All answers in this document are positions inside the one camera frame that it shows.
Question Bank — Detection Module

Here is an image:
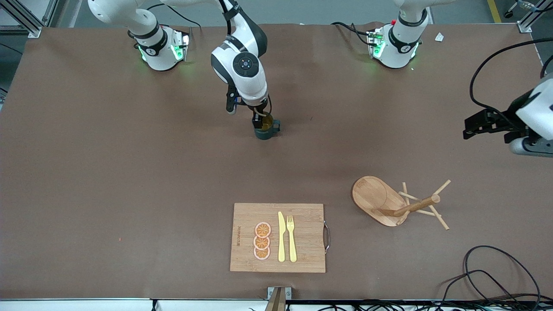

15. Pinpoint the teal ribbed cup with handle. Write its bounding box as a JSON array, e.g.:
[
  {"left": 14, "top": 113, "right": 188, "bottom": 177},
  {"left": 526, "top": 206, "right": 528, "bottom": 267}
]
[{"left": 253, "top": 114, "right": 281, "bottom": 140}]

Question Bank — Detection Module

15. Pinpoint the brown table cover mat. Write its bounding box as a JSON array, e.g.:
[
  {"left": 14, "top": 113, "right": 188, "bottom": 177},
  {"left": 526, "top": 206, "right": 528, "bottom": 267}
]
[{"left": 0, "top": 22, "right": 553, "bottom": 301}]

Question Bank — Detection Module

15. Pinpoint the wooden mug tree stand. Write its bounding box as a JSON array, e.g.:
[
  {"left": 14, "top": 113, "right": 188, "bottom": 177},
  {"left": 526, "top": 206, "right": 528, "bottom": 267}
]
[{"left": 352, "top": 175, "right": 452, "bottom": 231}]

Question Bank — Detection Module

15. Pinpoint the yellow plastic knife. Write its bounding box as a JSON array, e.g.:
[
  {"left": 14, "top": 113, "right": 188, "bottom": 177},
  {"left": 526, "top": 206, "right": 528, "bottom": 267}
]
[{"left": 278, "top": 211, "right": 286, "bottom": 263}]

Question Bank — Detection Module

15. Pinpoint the yellow plastic fork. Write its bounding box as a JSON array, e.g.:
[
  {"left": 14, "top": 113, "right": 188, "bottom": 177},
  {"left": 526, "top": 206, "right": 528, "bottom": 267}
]
[{"left": 286, "top": 215, "right": 298, "bottom": 263}]

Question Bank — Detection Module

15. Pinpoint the aluminium frame post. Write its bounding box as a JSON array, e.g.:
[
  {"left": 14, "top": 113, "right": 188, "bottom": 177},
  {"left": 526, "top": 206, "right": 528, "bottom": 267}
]
[
  {"left": 0, "top": 0, "right": 44, "bottom": 38},
  {"left": 517, "top": 0, "right": 553, "bottom": 33}
]

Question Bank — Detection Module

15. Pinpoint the bamboo cutting board, metal handle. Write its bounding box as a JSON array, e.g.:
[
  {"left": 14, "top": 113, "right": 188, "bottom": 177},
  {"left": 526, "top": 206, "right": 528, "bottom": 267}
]
[{"left": 229, "top": 203, "right": 331, "bottom": 273}]

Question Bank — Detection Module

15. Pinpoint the metal bracket with wooden post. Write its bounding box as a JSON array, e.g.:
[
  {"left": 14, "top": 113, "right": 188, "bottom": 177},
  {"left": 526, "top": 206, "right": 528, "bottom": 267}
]
[{"left": 266, "top": 286, "right": 292, "bottom": 311}]

